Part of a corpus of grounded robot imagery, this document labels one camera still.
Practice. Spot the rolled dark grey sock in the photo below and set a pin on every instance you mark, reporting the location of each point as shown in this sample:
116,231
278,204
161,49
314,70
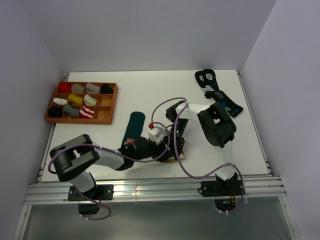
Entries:
71,111

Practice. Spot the rolled light grey sock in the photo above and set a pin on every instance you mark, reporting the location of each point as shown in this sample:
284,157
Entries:
92,88

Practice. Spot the rolled black sock, top row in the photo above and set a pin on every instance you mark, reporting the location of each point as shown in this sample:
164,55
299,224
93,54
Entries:
106,89

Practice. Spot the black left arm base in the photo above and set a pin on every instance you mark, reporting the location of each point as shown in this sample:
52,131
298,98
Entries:
90,202

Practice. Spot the rolled yellow sock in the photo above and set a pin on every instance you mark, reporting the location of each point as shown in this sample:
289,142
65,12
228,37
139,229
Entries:
75,100

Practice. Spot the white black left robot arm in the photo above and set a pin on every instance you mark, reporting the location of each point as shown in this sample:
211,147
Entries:
70,160

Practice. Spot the black sports sock, left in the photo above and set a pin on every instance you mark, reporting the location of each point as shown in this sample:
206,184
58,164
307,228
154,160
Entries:
206,79

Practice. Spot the rolled cream sock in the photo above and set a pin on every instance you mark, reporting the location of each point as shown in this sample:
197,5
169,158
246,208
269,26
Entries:
89,100

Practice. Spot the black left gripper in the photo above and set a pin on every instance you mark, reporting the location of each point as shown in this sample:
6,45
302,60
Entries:
161,153

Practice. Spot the black sports sock, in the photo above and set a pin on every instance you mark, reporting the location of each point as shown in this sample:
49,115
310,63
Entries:
231,107
206,79

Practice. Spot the rolled black sock, row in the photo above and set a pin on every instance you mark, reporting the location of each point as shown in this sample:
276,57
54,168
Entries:
106,89
55,112

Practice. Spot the wooden compartment tray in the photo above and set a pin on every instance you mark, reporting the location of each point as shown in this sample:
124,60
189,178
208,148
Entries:
103,111

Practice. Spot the brown striped sock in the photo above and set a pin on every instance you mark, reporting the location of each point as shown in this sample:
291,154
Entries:
173,160

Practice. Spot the rolled beige grey sock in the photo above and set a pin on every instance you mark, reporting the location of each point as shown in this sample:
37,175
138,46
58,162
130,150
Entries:
77,89

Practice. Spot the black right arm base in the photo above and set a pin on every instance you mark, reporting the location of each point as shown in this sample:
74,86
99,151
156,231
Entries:
226,191

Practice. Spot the dark green reindeer sock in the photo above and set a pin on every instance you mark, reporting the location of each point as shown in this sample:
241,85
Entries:
134,127

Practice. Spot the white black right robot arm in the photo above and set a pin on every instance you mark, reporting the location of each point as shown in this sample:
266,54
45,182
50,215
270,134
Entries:
218,129

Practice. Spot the rolled red white striped sock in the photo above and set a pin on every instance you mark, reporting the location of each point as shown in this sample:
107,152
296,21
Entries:
86,113

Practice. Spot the rolled black sock, bottom row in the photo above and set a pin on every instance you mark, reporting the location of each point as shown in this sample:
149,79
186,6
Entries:
55,112

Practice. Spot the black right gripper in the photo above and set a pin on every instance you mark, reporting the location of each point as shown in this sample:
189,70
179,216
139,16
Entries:
180,144

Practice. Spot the black sports sock, right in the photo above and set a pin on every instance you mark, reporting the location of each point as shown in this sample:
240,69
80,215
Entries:
231,107

